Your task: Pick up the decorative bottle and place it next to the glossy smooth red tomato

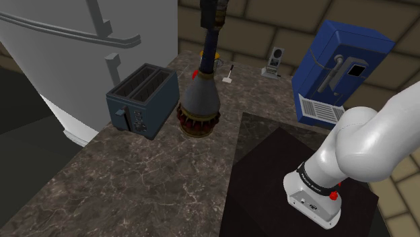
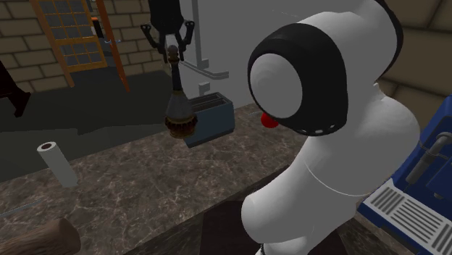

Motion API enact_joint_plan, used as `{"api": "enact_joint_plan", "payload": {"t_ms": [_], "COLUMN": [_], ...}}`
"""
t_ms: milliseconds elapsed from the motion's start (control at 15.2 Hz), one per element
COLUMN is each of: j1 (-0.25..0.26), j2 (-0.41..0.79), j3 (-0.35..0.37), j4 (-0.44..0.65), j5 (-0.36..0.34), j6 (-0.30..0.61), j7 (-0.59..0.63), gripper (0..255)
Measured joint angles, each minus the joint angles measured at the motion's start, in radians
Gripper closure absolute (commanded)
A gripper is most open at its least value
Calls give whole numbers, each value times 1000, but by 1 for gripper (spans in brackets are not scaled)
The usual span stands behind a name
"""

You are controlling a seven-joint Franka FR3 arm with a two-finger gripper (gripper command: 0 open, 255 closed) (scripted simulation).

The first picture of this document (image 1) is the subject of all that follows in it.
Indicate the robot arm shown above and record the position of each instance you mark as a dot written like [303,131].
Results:
[361,141]

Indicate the small red round object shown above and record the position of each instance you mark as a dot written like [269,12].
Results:
[195,74]

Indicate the blue-grey two-slot toaster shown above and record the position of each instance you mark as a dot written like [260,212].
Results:
[154,108]

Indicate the yellow round object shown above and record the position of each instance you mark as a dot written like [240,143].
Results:
[217,55]

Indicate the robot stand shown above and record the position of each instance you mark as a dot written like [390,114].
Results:
[262,183]

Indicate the small grey upright device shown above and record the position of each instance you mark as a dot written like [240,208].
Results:
[277,54]

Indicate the blue coffee machine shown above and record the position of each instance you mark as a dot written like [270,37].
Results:
[328,42]

